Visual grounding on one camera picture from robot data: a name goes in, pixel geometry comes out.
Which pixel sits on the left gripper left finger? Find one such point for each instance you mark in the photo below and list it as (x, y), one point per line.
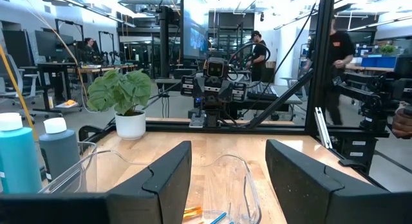
(128, 204)

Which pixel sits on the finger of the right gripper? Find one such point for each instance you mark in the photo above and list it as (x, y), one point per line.
(239, 92)
(187, 85)

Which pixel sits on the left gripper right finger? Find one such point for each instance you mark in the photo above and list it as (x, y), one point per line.
(322, 201)

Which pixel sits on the grey paint bottle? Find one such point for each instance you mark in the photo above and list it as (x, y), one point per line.
(59, 153)

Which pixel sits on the teal paint bottle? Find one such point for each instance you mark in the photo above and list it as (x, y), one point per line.
(19, 159)

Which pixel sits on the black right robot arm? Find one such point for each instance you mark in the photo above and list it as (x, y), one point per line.
(210, 116)

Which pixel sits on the neighbouring station black robot arm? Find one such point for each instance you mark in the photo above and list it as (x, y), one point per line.
(370, 95)

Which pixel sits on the black keyboard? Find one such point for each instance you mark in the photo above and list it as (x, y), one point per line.
(262, 91)

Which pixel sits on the person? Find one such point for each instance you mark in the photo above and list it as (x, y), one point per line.
(341, 50)
(259, 56)
(89, 48)

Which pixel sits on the black column stand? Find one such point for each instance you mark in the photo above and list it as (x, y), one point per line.
(164, 43)

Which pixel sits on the black table clamp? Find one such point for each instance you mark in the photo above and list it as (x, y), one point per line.
(351, 163)

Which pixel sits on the grey desk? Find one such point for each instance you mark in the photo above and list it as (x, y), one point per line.
(289, 100)

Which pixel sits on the clear plastic storage bin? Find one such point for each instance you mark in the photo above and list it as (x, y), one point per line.
(88, 166)
(231, 185)

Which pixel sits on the large display screen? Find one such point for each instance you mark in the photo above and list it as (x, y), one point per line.
(194, 27)

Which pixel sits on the black controller box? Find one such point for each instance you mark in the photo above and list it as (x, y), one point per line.
(344, 146)

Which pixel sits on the green leafy plant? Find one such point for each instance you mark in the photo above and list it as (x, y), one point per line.
(122, 89)

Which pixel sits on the silver aluminium strip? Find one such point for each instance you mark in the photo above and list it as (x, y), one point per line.
(323, 130)

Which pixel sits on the white plant pot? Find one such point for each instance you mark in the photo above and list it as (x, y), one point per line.
(130, 127)

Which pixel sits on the clear plastic bin left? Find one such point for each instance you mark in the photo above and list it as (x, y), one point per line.
(317, 56)

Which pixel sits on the person's hand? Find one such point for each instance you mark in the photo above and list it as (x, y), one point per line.
(402, 122)

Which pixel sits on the black desk monitor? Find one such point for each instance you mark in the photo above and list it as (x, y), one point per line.
(16, 47)
(53, 45)

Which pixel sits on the black desk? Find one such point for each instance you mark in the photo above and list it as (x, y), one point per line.
(48, 66)

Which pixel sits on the blue storage bins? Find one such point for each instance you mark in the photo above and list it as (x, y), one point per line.
(380, 61)

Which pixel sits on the small potted plant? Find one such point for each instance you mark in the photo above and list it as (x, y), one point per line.
(387, 49)

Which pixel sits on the light office chair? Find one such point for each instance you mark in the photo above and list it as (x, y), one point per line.
(13, 66)

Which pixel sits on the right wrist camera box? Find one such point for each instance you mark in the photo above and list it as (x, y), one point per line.
(215, 69)

